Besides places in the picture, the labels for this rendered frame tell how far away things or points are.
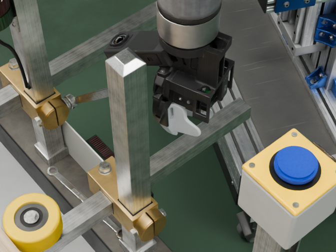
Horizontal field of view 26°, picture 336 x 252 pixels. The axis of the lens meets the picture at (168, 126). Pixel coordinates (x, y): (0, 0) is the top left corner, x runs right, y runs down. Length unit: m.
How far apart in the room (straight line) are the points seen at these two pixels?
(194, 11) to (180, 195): 1.33
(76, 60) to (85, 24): 1.30
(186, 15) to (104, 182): 0.39
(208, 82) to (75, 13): 1.73
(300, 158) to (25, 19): 0.53
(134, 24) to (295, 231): 0.71
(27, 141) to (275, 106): 0.89
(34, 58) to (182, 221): 1.04
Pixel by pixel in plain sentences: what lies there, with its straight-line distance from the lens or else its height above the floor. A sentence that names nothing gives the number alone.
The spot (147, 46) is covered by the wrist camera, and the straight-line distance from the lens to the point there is 0.92.
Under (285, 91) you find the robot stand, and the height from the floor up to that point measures 0.21.
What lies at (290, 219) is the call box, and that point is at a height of 1.21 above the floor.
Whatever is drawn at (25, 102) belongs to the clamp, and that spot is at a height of 0.86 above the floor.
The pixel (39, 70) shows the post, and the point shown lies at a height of 0.94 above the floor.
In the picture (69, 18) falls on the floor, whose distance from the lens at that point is 2.59.
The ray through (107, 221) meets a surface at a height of 0.71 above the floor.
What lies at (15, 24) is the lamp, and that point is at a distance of 1.07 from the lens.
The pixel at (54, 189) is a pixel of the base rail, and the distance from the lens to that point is 1.30.
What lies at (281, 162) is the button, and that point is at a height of 1.23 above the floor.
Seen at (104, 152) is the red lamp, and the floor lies 0.70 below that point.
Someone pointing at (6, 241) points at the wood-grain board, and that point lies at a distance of 1.02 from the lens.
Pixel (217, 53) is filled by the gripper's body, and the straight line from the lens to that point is 0.86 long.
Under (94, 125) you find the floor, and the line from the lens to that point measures 2.26.
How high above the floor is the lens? 1.77
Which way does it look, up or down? 52 degrees down
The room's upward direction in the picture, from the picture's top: straight up
